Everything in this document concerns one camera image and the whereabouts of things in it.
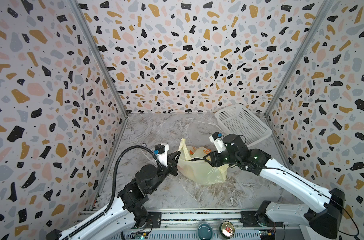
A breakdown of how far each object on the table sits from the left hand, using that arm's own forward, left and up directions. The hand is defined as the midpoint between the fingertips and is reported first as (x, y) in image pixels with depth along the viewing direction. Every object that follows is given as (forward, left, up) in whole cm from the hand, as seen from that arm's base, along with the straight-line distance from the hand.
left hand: (180, 151), depth 66 cm
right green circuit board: (-29, -41, -30) cm, 59 cm away
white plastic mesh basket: (+45, -43, -29) cm, 68 cm away
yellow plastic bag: (0, -9, -19) cm, 21 cm away
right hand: (+1, -11, -6) cm, 12 cm away
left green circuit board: (-28, +20, -29) cm, 45 cm away
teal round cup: (-27, -11, -28) cm, 40 cm away
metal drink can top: (-28, -19, -18) cm, 38 cm away
